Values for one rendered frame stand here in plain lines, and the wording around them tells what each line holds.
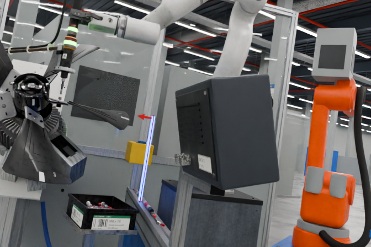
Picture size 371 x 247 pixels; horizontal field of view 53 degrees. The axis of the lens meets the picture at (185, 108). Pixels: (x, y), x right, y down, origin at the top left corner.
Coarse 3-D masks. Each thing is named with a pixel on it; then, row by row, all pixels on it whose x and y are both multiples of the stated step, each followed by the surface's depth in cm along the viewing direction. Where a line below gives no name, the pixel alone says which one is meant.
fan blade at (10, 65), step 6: (0, 42) 137; (0, 48) 136; (0, 54) 135; (6, 54) 135; (0, 60) 134; (6, 60) 134; (0, 66) 134; (6, 66) 133; (12, 66) 133; (0, 72) 134; (6, 72) 133; (0, 78) 134; (0, 84) 133
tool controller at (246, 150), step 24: (192, 96) 72; (216, 96) 62; (240, 96) 63; (264, 96) 64; (192, 120) 73; (216, 120) 62; (240, 120) 63; (264, 120) 64; (192, 144) 75; (216, 144) 62; (240, 144) 62; (264, 144) 64; (192, 168) 76; (216, 168) 63; (240, 168) 62; (264, 168) 63
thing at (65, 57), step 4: (64, 48) 134; (64, 52) 134; (68, 52) 134; (72, 52) 135; (64, 56) 134; (68, 56) 134; (72, 56) 135; (64, 60) 134; (68, 60) 134; (64, 64) 134; (68, 64) 134; (64, 72) 134; (68, 72) 135; (60, 76) 134; (64, 76) 134
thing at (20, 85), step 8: (16, 80) 126; (24, 80) 127; (32, 80) 129; (40, 80) 130; (16, 88) 124; (24, 88) 125; (32, 88) 127; (40, 88) 127; (48, 88) 128; (16, 96) 124; (24, 96) 123; (32, 96) 123; (40, 96) 125; (48, 96) 130; (16, 104) 127; (24, 104) 125; (40, 104) 128; (48, 104) 137; (40, 112) 133; (48, 112) 134
